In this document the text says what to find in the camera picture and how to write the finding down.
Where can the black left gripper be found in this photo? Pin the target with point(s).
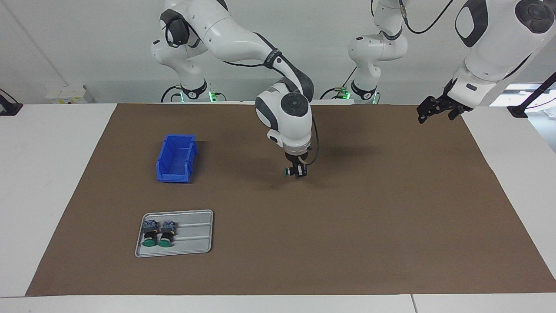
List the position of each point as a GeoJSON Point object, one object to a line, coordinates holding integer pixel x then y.
{"type": "Point", "coordinates": [456, 103]}

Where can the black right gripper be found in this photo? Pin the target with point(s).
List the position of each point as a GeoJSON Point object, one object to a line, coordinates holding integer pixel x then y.
{"type": "Point", "coordinates": [297, 156]}

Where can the green push button switch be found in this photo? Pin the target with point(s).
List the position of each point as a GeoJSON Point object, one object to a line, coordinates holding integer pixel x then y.
{"type": "Point", "coordinates": [166, 234]}
{"type": "Point", "coordinates": [150, 234]}
{"type": "Point", "coordinates": [287, 172]}

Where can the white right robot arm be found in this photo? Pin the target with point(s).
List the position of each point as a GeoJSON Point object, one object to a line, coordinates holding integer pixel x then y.
{"type": "Point", "coordinates": [234, 30]}

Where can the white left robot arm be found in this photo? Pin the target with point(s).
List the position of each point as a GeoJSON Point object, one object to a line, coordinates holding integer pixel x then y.
{"type": "Point", "coordinates": [491, 43]}

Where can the brown table mat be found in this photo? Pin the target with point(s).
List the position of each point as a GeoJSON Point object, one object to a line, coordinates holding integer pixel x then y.
{"type": "Point", "coordinates": [304, 239]}

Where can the black angled stand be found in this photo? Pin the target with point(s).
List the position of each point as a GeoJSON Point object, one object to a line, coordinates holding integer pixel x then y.
{"type": "Point", "coordinates": [517, 111]}

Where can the blue plastic bin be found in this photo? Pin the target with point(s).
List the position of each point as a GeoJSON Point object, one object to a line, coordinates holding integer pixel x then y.
{"type": "Point", "coordinates": [176, 158]}

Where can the silver metal tray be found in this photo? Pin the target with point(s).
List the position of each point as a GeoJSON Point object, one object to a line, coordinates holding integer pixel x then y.
{"type": "Point", "coordinates": [191, 234]}

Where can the white cardboard boxes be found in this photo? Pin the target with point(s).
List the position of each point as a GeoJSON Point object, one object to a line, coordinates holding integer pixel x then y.
{"type": "Point", "coordinates": [69, 94]}

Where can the black table clamp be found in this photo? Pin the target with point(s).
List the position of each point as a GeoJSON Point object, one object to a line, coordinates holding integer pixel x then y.
{"type": "Point", "coordinates": [8, 108]}

